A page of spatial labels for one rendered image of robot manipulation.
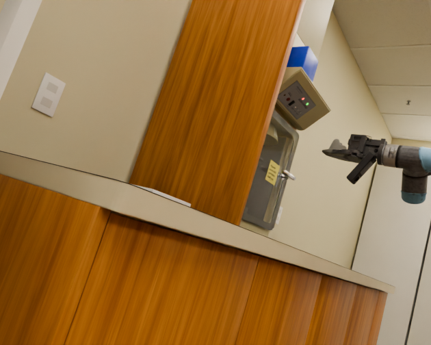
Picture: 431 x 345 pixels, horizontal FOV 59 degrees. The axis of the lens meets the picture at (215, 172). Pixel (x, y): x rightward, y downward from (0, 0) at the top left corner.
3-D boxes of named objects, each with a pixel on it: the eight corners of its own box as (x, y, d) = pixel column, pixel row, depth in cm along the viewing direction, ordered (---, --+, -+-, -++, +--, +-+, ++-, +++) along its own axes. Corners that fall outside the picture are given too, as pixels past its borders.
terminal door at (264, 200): (228, 213, 122) (263, 100, 128) (271, 231, 145) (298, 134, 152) (230, 214, 121) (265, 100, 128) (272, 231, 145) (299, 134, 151)
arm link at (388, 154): (397, 170, 127) (393, 162, 120) (382, 168, 130) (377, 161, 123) (402, 149, 128) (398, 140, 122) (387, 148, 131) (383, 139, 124)
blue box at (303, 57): (275, 70, 131) (282, 46, 133) (286, 84, 139) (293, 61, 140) (302, 69, 125) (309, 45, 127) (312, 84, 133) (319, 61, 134)
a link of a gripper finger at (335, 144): (325, 139, 140) (350, 142, 135) (321, 154, 139) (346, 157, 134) (322, 136, 138) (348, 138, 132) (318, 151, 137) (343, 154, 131)
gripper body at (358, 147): (354, 141, 138) (389, 144, 131) (348, 163, 137) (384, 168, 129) (348, 133, 132) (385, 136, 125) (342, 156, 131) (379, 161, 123)
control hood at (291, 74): (262, 93, 128) (270, 66, 130) (297, 131, 154) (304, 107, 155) (293, 94, 121) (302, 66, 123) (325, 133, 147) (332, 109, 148)
